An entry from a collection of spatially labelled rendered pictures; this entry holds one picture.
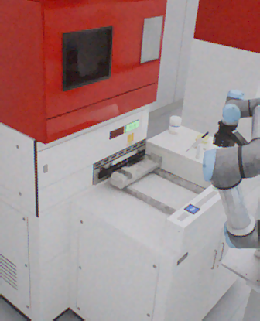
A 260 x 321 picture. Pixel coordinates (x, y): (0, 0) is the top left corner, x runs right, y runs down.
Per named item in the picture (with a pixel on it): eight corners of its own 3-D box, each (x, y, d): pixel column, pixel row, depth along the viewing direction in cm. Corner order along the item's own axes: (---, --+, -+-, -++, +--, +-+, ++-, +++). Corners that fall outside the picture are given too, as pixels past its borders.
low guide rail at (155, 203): (109, 183, 233) (109, 179, 232) (111, 182, 235) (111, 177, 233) (186, 223, 207) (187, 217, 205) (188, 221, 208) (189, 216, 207)
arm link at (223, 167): (265, 254, 175) (241, 162, 141) (228, 254, 181) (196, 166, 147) (265, 230, 183) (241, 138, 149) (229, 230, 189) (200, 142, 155)
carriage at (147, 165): (110, 183, 228) (110, 179, 226) (150, 161, 254) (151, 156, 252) (121, 189, 224) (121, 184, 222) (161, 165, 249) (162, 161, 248)
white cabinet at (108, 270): (67, 318, 253) (70, 202, 216) (162, 241, 321) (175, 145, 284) (155, 388, 219) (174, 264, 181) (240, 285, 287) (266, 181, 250)
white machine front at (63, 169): (35, 216, 203) (33, 140, 185) (140, 159, 261) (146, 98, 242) (39, 219, 201) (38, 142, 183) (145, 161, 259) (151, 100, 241)
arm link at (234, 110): (247, 104, 174) (248, 95, 183) (219, 107, 178) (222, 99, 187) (250, 121, 176) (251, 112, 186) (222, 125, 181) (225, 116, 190)
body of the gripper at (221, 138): (219, 141, 207) (224, 117, 201) (235, 146, 202) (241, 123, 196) (211, 145, 201) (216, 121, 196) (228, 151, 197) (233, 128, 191)
